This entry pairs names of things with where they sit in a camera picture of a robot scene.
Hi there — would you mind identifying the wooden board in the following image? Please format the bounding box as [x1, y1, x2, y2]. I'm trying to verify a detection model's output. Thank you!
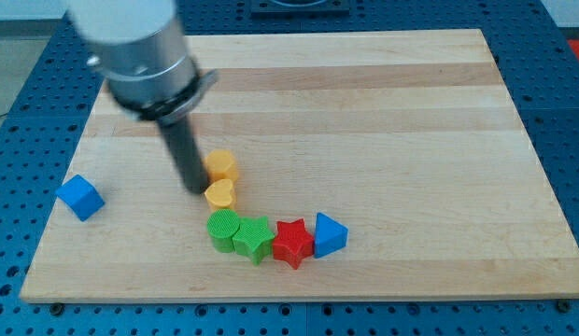
[21, 30, 579, 303]

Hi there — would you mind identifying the green star block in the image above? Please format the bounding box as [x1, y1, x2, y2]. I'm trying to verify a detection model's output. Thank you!
[233, 217, 275, 266]

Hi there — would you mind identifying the blue cube block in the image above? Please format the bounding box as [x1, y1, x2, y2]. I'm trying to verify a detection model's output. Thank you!
[55, 175, 105, 221]

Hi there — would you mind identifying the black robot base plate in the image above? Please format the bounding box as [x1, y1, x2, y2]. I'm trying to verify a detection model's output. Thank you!
[250, 0, 351, 17]

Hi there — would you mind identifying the yellow heart block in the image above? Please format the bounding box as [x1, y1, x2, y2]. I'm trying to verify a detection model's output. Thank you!
[205, 178, 236, 211]

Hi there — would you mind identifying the blue triangle block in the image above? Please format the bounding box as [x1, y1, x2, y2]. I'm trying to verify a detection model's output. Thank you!
[314, 212, 349, 259]

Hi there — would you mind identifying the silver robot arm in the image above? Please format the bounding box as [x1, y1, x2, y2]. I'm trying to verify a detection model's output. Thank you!
[66, 0, 219, 126]

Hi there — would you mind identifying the red star block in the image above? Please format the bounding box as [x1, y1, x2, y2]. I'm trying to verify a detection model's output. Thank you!
[272, 218, 315, 270]

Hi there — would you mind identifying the green cylinder block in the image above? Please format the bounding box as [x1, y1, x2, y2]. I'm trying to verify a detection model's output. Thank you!
[206, 209, 239, 253]

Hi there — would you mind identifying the yellow hexagon block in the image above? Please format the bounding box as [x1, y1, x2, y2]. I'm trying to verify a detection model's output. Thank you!
[205, 149, 239, 183]

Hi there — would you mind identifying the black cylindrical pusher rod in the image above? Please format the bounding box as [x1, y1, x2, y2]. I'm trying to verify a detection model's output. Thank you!
[158, 116, 209, 194]

